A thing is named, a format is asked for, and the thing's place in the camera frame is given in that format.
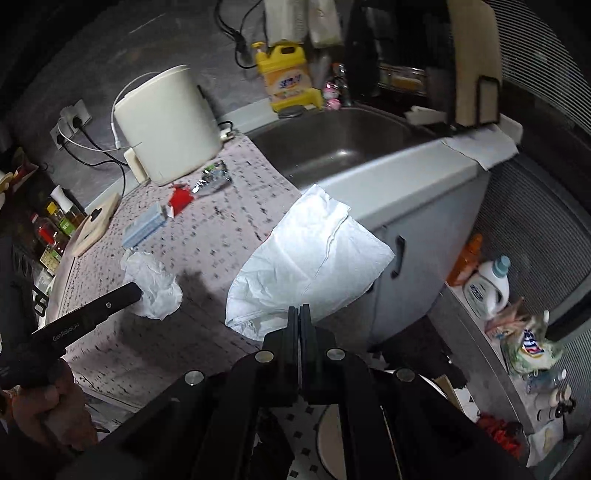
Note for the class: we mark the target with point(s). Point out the clear small bottle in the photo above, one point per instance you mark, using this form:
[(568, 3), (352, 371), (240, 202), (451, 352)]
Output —
[(547, 381)]

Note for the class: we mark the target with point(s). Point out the orange bottle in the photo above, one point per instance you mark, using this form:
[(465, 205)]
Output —
[(466, 261)]

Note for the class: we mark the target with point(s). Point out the yellow dish soap bottle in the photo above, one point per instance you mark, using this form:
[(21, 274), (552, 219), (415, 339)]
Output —
[(288, 78)]

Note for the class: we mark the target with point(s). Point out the white tissue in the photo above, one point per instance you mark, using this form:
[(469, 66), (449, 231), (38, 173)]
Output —
[(154, 288)]

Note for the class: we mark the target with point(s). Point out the white cloth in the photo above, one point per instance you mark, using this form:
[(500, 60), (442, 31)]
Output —
[(485, 145)]

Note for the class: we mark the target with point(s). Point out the white paper towel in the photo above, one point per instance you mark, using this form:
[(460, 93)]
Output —
[(304, 258)]

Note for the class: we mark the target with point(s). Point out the steel sink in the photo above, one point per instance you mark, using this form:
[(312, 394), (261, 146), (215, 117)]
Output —
[(341, 143)]

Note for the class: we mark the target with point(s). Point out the white round bin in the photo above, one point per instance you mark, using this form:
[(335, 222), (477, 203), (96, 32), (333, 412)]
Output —
[(330, 434)]

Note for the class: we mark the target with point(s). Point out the grey sink stopper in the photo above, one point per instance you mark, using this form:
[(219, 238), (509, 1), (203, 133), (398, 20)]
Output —
[(292, 112)]

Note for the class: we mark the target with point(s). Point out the hanging white plastic bag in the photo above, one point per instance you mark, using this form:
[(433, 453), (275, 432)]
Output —
[(325, 25), (284, 23)]

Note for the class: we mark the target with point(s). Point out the beige cutting board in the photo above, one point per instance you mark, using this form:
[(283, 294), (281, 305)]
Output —
[(475, 55)]

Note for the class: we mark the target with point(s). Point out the cream electric kettle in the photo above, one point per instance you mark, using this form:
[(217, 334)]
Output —
[(166, 124)]

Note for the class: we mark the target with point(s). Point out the shiny silver snack wrapper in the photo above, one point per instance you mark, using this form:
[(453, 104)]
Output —
[(212, 177)]

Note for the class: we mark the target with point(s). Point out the pink packet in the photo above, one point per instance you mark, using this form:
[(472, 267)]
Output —
[(505, 323)]

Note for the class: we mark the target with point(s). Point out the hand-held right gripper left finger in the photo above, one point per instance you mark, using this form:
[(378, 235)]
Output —
[(293, 332)]

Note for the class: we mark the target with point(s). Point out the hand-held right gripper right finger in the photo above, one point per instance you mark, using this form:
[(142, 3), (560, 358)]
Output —
[(307, 332)]

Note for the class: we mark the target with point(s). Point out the red packet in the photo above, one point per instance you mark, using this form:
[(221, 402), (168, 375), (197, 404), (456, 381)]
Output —
[(181, 201)]

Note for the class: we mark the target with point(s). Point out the person's left hand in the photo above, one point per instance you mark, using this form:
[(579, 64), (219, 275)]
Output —
[(55, 410)]

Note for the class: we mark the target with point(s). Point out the red plastic item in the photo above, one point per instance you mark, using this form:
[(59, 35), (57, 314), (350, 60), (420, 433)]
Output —
[(498, 431)]

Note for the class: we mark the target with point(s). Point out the white pump bottles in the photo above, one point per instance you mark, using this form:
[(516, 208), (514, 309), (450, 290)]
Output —
[(556, 404)]

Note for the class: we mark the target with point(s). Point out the black dish rack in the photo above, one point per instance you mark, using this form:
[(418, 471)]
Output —
[(397, 41)]

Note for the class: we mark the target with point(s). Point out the row of condiment bottles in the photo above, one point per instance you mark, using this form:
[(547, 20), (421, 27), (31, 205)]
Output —
[(53, 230)]

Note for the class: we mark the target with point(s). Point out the floral refill pouch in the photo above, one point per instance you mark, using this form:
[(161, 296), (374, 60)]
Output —
[(531, 348)]

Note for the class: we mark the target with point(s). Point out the cardboard box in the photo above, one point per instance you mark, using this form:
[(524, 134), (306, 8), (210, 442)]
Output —
[(450, 387)]

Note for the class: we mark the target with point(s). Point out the small beige board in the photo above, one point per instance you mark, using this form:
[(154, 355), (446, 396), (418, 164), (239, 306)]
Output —
[(92, 226)]

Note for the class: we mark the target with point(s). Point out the small pink bottle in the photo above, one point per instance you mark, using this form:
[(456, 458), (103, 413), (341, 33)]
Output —
[(333, 99)]

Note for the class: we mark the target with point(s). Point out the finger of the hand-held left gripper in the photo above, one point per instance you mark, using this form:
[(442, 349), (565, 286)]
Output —
[(115, 302)]

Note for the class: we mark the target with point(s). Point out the white laundry detergent bottle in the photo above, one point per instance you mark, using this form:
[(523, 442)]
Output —
[(487, 293)]

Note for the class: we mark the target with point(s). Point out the printed pink tablecloth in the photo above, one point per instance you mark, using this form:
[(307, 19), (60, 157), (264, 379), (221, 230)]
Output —
[(207, 240)]

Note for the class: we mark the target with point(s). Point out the steel faucet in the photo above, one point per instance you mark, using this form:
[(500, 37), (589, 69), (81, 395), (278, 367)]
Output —
[(342, 81)]

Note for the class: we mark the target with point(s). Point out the wall socket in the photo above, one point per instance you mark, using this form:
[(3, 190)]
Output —
[(57, 134), (76, 114)]

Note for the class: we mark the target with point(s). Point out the grey sink cabinet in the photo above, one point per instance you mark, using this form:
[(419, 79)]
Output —
[(429, 217)]

